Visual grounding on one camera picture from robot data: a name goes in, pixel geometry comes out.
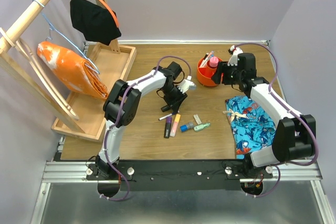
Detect wooden clothes rack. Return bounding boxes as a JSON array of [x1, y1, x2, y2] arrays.
[[1, 0, 119, 134]]

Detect purple cap black highlighter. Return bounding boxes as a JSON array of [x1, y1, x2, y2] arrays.
[[164, 116, 172, 138]]

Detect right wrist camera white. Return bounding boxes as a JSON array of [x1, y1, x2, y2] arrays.
[[227, 45, 243, 66]]

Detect blue wire hanger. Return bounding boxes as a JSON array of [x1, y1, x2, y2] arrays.
[[41, 11, 100, 74]]

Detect blue cap black highlighter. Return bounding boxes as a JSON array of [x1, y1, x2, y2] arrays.
[[161, 105, 171, 112]]

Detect orange round organizer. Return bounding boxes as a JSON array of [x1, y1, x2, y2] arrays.
[[197, 58, 222, 87]]

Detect orange tie-dye cloth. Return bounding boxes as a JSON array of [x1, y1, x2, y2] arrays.
[[37, 41, 108, 100]]

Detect green highlighter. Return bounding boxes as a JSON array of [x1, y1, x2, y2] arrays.
[[193, 123, 211, 132]]

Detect blue cap grey glue stick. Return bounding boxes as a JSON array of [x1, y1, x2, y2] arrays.
[[180, 122, 195, 132]]

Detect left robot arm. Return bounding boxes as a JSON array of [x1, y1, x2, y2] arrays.
[[95, 61, 187, 179]]

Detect small beige eraser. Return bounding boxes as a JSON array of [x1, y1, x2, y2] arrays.
[[193, 114, 202, 125]]

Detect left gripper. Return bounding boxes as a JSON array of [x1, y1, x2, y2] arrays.
[[161, 84, 188, 114]]

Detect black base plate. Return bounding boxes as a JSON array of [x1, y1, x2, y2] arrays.
[[86, 159, 272, 197]]

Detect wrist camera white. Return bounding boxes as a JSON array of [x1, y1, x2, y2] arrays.
[[227, 45, 243, 66], [177, 76, 196, 93]]

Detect black cloth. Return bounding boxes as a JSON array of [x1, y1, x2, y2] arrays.
[[70, 0, 121, 45]]

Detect pink cap glue stick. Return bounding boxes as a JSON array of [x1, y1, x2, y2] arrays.
[[208, 56, 219, 68]]

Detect blue shark print shorts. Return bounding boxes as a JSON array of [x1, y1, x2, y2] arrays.
[[223, 96, 276, 159]]

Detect pink cap white marker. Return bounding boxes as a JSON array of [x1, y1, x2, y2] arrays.
[[204, 51, 214, 63]]

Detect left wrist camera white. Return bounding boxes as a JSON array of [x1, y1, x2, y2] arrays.
[[177, 76, 196, 93]]

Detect brown cap white marker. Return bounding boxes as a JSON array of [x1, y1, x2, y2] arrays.
[[199, 53, 209, 68]]

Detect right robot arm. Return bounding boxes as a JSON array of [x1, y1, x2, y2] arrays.
[[212, 53, 319, 178]]

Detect white marker thin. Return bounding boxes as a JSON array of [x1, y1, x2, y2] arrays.
[[158, 110, 180, 121]]

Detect aluminium rail frame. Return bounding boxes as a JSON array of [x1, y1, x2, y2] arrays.
[[30, 158, 336, 224]]

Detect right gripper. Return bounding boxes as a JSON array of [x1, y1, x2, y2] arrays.
[[211, 61, 243, 85]]

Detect yellow cap pink highlighter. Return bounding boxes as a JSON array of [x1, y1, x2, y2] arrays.
[[170, 114, 181, 137]]

